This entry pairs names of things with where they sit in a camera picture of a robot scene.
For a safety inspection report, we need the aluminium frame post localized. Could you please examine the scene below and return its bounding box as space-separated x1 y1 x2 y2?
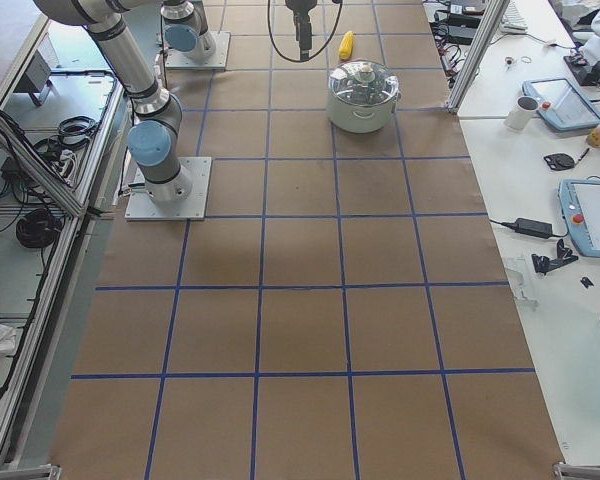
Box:
447 0 509 113

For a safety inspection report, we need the yellow corn cob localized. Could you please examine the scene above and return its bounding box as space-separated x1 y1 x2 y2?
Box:
338 30 355 61

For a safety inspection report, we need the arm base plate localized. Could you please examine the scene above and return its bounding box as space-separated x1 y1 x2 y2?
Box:
125 157 212 221
166 31 231 71

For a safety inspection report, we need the pale green cooking pot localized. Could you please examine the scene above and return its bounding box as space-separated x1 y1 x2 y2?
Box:
326 87 401 133

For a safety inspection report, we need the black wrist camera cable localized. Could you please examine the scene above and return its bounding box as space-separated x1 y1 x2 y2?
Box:
266 0 344 63

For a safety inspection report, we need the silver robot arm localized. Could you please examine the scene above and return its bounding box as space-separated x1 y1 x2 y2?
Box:
160 0 317 63
36 0 192 203

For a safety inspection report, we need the far blue teach pendant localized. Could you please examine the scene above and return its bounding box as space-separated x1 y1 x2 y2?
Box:
522 78 600 132

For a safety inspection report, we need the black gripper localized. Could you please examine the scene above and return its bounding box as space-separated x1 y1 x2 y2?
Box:
285 0 316 61

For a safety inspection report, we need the near blue teach pendant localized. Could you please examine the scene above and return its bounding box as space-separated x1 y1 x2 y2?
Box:
558 179 600 258

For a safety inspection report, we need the glass pot lid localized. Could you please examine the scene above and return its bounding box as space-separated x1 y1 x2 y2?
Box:
328 60 401 106

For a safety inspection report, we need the blue teach pendant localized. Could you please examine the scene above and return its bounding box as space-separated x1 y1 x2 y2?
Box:
522 78 600 132
558 179 600 258

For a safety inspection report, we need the white mug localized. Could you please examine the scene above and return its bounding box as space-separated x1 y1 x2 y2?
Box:
504 95 539 131

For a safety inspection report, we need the black power adapter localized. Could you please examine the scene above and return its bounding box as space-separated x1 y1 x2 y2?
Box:
514 217 553 239

